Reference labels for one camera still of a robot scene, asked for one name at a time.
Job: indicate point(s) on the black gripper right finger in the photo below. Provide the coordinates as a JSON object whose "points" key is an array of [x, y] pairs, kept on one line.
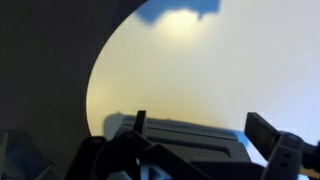
{"points": [[263, 133]]}

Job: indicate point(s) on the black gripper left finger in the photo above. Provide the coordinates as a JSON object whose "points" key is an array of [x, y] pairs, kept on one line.
{"points": [[141, 123]]}

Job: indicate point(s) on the white grey toy oven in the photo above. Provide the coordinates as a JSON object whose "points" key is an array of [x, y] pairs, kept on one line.
{"points": [[193, 140]]}

